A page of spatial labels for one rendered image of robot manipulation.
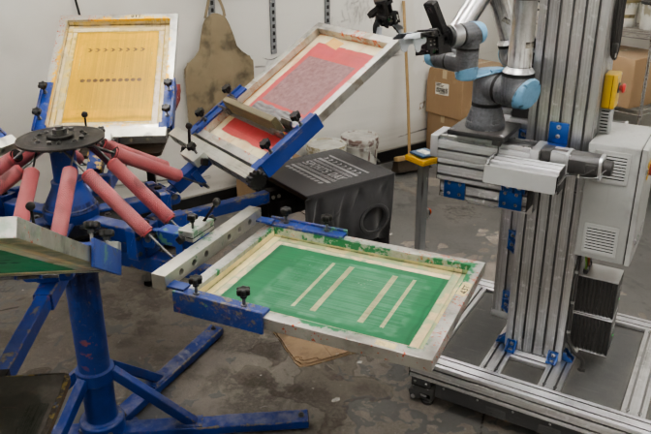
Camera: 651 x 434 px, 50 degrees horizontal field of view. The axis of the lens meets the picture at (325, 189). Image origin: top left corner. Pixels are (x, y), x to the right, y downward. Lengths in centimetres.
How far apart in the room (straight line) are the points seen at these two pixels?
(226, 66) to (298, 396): 256
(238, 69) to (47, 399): 357
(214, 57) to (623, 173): 306
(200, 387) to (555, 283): 165
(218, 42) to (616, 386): 329
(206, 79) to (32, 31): 116
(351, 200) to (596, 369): 127
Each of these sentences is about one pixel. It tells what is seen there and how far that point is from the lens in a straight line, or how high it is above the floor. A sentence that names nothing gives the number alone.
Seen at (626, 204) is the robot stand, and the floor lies 101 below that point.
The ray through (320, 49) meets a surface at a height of 146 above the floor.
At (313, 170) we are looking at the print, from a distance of 318.
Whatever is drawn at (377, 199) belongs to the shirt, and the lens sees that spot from 314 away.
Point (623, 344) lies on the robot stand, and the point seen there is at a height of 21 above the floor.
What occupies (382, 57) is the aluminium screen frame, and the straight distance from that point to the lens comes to 287.
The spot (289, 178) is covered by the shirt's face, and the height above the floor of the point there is 95.
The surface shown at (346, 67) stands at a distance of 299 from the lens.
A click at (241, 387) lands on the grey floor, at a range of 339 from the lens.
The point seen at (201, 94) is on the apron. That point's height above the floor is 87.
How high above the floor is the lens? 203
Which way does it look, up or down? 21 degrees down
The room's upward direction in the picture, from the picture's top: straight up
